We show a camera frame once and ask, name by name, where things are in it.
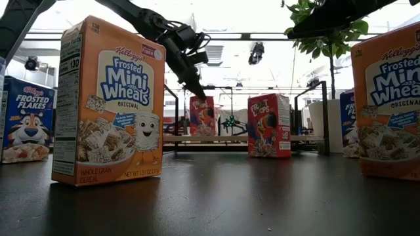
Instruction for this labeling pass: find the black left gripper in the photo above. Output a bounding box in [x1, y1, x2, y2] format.
[156, 31, 209, 101]

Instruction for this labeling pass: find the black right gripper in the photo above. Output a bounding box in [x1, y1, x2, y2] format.
[287, 0, 400, 40]

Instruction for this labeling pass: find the Froot Loops cereal box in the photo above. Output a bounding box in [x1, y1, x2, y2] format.
[189, 95, 217, 136]
[247, 93, 292, 159]

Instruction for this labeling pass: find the Frosted Mini Wheats cereal box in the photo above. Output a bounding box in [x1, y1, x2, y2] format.
[51, 15, 167, 187]
[350, 21, 420, 182]

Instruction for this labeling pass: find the Frosted Flakes cereal box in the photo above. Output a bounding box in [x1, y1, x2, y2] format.
[339, 90, 361, 159]
[0, 75, 56, 164]

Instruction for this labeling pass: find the green leafy plant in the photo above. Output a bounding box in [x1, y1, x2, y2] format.
[282, 0, 370, 100]

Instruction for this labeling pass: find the ceiling air vent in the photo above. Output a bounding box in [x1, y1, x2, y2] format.
[203, 45, 224, 67]

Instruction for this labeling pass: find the black hanging ceiling device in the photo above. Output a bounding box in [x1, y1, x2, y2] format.
[248, 41, 265, 66]

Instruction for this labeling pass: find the white plant pot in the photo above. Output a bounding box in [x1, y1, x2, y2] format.
[308, 98, 344, 154]

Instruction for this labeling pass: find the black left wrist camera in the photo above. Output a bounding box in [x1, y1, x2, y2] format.
[173, 23, 203, 45]

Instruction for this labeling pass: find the wooden shelf with black frame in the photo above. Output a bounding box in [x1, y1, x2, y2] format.
[163, 81, 331, 155]

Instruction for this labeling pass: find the black ceiling camera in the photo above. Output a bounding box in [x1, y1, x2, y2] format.
[24, 56, 40, 72]

